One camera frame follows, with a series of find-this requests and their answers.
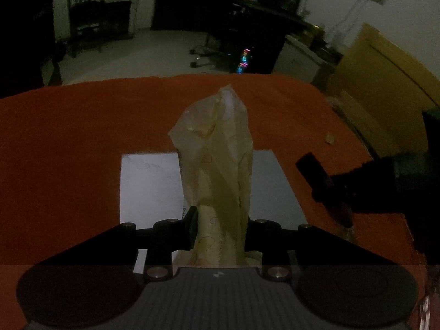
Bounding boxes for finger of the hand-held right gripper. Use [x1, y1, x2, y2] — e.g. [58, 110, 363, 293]
[296, 152, 354, 229]

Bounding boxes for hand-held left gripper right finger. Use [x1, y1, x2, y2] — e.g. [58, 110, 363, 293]
[244, 218, 397, 281]

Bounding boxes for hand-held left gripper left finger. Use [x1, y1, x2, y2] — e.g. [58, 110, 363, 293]
[34, 206, 199, 281]

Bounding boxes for translucent plastic bag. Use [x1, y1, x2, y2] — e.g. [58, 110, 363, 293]
[168, 84, 263, 269]

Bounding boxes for orange cloth covered desktop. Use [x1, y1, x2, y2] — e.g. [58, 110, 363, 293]
[0, 73, 431, 330]

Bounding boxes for white paper sheet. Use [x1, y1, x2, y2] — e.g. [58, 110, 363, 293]
[120, 149, 307, 276]

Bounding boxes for yellow cardboard box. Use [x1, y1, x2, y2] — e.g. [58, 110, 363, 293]
[326, 23, 440, 152]

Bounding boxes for white cabinet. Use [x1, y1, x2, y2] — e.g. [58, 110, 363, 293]
[273, 34, 336, 85]

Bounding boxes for computer tower with coloured lights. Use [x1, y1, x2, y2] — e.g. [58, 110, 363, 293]
[236, 49, 252, 75]

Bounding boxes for dark computer desk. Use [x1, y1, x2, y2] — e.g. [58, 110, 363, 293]
[223, 0, 325, 74]

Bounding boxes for black metal shelf rack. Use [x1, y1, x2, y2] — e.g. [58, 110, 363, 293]
[66, 0, 135, 56]

